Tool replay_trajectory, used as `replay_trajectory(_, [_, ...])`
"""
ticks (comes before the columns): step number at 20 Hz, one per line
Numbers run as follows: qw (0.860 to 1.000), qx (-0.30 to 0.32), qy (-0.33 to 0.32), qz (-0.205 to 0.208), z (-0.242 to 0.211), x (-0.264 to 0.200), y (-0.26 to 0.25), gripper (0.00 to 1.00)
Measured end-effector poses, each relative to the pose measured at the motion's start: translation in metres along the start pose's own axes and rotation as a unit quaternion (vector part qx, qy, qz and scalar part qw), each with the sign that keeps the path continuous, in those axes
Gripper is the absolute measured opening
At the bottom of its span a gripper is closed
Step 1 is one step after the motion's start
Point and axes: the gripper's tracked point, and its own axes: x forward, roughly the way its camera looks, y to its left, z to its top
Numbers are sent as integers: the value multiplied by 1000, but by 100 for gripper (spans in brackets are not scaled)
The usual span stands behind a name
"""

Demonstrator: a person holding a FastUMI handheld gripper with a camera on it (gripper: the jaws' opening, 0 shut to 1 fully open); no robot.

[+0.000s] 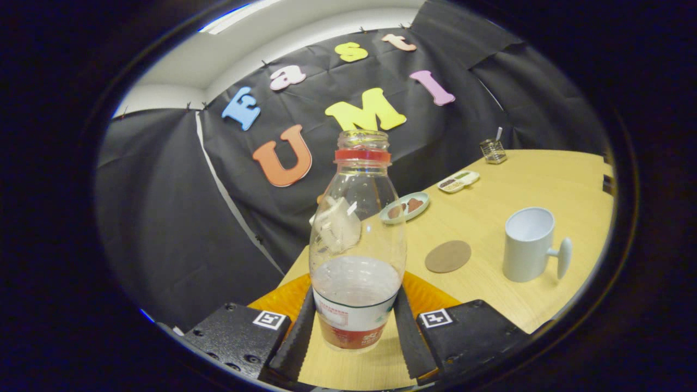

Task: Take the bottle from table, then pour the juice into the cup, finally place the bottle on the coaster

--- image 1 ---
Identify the pale green plate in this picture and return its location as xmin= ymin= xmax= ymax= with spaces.
xmin=380 ymin=192 xmax=430 ymax=225

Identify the white cup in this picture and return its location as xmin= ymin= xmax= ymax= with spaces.
xmin=502 ymin=207 xmax=573 ymax=283

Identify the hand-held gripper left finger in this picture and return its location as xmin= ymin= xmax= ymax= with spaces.
xmin=182 ymin=272 xmax=317 ymax=384

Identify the clear plastic juice bottle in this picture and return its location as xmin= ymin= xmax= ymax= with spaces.
xmin=309 ymin=130 xmax=408 ymax=352

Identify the brown round coaster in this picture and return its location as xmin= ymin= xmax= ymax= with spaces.
xmin=424 ymin=240 xmax=472 ymax=274

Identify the wooden table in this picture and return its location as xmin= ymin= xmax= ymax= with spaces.
xmin=280 ymin=149 xmax=615 ymax=391

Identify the white divided sauce dish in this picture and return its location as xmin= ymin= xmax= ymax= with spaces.
xmin=437 ymin=170 xmax=480 ymax=194

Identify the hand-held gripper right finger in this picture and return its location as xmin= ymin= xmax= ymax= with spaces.
xmin=393 ymin=271 xmax=531 ymax=382

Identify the white toaster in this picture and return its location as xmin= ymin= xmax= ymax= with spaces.
xmin=309 ymin=195 xmax=363 ymax=255

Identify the long ceiling light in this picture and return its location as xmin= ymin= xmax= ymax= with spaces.
xmin=199 ymin=0 xmax=284 ymax=34

